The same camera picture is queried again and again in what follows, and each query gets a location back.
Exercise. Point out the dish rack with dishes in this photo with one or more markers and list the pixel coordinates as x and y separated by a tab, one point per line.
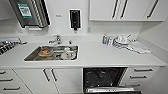
10	46

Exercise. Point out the black wall soap dispenser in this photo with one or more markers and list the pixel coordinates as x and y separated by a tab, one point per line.
74	19

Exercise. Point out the orange bowl in sink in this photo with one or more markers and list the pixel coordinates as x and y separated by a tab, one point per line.
45	52

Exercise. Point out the steel paper towel dispenser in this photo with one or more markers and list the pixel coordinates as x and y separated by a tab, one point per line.
28	13

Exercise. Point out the stack of white dishes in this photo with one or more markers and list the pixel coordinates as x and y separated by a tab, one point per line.
121	41

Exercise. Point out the stainless steel dishwasher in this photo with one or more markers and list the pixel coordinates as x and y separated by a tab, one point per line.
103	78

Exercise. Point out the blue dish soap bottle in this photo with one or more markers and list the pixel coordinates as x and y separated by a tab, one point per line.
105	40

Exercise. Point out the white cup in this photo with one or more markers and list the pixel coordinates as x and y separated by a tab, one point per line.
68	54

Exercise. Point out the chrome sink faucet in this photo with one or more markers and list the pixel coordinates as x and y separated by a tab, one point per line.
56	40

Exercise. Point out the steel kitchen sink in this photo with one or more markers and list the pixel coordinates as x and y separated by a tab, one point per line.
56	59

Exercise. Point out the white drawer unit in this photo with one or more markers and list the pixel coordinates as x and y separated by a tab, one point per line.
11	83
143	78

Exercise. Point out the small clear glass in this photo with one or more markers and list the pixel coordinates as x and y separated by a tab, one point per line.
110	41

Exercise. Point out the white dish cloth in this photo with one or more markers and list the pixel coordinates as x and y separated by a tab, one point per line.
139	47

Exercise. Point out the white wall outlet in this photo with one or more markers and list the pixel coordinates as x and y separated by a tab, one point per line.
89	30

